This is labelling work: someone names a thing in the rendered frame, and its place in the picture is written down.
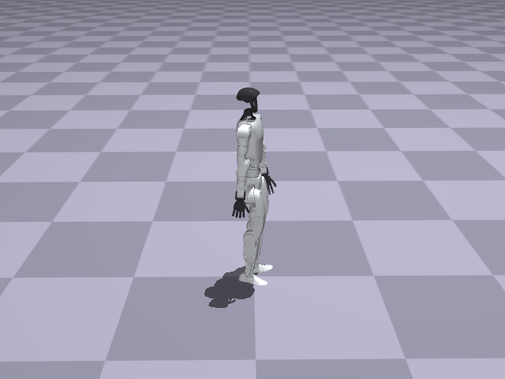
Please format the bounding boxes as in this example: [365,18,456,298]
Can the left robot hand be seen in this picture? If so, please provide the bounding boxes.
[259,167,277,195]

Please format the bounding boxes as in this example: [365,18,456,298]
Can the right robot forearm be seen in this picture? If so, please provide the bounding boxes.
[236,160,249,198]

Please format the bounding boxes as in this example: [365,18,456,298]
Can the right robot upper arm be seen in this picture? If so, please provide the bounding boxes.
[237,124,252,168]

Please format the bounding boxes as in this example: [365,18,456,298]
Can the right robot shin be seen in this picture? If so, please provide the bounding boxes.
[243,234,260,278]

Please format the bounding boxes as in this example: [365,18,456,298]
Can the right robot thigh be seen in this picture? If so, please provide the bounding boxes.
[243,184,266,242]

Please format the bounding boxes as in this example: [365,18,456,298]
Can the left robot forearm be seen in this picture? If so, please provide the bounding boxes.
[259,151,267,174]

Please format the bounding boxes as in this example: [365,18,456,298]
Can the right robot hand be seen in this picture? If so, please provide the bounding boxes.
[232,191,249,218]

